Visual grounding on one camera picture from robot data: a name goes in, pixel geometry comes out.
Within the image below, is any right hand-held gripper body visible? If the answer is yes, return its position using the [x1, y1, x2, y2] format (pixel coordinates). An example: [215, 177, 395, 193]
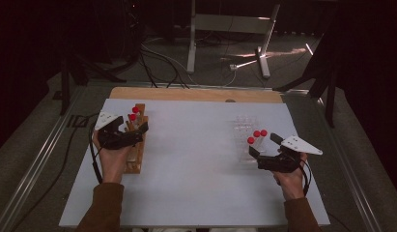
[257, 135, 324, 174]

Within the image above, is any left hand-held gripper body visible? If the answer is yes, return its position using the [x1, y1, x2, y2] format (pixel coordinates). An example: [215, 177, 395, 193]
[94, 111, 145, 150]

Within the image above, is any wooden test tube rack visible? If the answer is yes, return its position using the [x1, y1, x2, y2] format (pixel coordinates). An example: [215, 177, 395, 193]
[123, 102, 150, 175]

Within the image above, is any clear plastic test tube rack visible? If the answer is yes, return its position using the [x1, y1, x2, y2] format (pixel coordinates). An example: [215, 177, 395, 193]
[229, 115, 271, 163]

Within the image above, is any person's right hand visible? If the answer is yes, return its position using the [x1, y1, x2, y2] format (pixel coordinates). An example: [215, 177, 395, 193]
[271, 153, 308, 201]

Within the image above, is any person's left hand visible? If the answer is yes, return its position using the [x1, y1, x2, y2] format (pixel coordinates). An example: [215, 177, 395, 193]
[92, 130, 136, 185]

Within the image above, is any black tripod stand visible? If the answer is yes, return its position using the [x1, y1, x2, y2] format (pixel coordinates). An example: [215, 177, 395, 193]
[59, 47, 128, 116]
[272, 28, 340, 129]

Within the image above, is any white table mat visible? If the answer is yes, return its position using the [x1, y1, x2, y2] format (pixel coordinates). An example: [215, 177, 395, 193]
[59, 98, 331, 228]

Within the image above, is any white metal stand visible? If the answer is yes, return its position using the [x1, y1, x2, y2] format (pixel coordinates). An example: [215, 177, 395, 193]
[185, 0, 281, 79]

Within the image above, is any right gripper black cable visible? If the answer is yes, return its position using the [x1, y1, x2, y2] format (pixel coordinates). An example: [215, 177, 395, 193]
[298, 158, 313, 196]

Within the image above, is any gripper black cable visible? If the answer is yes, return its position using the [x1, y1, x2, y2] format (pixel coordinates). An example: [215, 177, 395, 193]
[89, 120, 104, 185]
[298, 158, 313, 196]

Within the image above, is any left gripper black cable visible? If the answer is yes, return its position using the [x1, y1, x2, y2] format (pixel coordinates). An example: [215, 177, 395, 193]
[89, 120, 104, 185]

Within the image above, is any metal floor rail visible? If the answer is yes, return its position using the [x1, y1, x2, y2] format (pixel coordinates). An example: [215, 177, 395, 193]
[315, 96, 384, 232]
[0, 86, 88, 232]

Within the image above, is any black floor cable bundle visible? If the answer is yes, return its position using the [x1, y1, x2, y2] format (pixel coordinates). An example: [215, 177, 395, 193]
[138, 43, 191, 90]

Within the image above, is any thin black floor cable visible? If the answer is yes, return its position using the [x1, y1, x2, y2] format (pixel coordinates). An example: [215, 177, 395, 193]
[9, 111, 101, 232]

